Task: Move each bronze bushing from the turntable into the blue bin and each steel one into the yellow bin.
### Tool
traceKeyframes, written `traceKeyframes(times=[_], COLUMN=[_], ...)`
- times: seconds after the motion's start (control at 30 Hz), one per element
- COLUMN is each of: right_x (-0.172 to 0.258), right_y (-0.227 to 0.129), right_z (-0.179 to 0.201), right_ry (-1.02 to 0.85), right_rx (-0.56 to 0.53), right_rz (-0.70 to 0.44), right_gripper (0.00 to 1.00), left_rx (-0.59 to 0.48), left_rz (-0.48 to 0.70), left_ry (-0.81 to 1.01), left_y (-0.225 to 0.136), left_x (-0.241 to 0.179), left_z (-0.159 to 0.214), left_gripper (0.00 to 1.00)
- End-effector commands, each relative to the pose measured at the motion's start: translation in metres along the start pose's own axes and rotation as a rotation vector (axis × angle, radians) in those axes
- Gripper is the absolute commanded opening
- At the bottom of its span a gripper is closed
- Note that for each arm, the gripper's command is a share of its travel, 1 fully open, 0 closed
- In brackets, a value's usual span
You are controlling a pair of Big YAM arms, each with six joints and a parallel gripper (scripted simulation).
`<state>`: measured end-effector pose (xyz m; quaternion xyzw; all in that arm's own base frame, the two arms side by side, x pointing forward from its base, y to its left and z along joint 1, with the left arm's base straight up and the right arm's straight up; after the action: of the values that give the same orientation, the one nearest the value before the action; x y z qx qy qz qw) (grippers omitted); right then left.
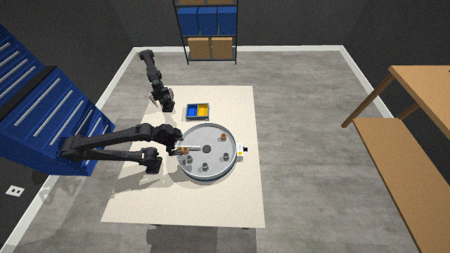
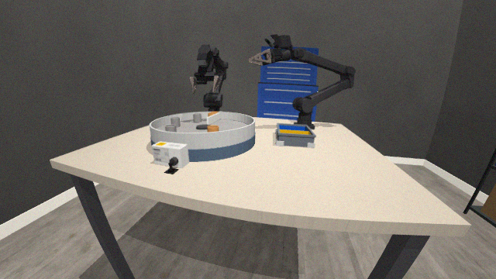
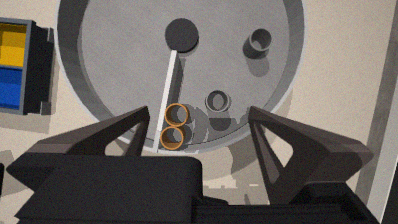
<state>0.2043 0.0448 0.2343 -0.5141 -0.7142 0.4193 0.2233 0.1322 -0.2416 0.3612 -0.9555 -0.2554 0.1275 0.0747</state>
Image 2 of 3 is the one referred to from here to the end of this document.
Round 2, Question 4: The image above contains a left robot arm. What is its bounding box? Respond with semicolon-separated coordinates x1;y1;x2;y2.
265;34;356;129

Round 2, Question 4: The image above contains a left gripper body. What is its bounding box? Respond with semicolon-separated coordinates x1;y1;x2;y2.
262;49;282;65

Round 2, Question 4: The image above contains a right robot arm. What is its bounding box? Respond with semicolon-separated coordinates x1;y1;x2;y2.
197;44;229;112

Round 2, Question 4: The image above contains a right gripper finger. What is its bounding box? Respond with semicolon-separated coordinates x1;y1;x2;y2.
213;76;220;94
190;77;197;94

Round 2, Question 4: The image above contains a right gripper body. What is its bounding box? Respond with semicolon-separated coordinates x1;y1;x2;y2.
195;72;218;84

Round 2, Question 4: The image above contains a blue bin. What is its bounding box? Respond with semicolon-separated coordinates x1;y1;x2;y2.
280;126;308;131

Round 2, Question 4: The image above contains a grey metal bushing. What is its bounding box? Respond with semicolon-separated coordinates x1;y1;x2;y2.
170;117;180;127
193;113;202;122
165;124;177;132

